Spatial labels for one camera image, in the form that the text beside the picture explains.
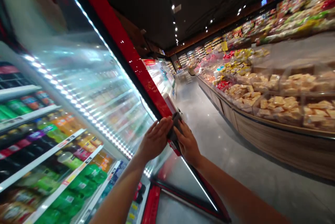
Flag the person's right hand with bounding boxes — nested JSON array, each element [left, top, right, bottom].
[[173, 121, 202, 166]]

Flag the person's left hand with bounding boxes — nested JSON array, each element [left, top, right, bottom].
[[137, 116, 173, 160]]

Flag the grey cleaning cloth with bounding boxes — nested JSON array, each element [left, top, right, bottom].
[[166, 111, 185, 144]]

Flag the red framed glass fridge door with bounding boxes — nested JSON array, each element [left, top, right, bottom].
[[0, 0, 232, 224]]

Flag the row of display fridges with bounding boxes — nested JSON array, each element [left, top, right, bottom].
[[142, 57, 179, 109]]

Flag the wooden snack display counter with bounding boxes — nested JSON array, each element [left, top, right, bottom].
[[194, 48, 335, 182]]

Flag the row of ceiling spotlights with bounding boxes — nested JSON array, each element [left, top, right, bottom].
[[165, 0, 317, 46]]

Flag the drinks fridge with shelves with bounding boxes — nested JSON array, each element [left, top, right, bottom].
[[0, 59, 161, 224]]

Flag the wall shelves of snack packets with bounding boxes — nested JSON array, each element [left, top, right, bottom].
[[178, 0, 335, 61]]

